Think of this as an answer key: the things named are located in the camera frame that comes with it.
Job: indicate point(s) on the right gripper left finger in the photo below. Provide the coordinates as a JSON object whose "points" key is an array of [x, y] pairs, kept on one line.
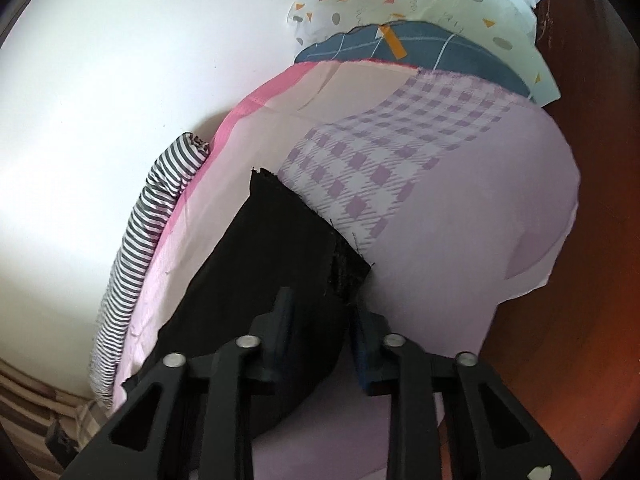
{"points": [[196, 418]]}

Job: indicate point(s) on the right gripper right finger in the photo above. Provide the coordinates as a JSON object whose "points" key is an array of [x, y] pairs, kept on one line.
{"points": [[458, 403]]}

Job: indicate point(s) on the black pants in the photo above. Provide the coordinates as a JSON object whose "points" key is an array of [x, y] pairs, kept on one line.
{"points": [[274, 242]]}

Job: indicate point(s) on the grey white striped pillow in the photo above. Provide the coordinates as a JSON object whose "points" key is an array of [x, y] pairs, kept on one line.
{"points": [[167, 179]]}

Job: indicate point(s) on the pink purple checked bedsheet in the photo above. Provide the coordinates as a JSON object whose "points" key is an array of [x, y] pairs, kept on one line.
{"points": [[458, 193]]}

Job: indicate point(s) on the blue grid patterned cloth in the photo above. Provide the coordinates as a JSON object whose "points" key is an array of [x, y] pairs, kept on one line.
{"points": [[416, 44]]}

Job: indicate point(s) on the white triangle patterned cloth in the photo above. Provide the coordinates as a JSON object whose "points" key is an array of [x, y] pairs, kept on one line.
{"points": [[506, 28]]}

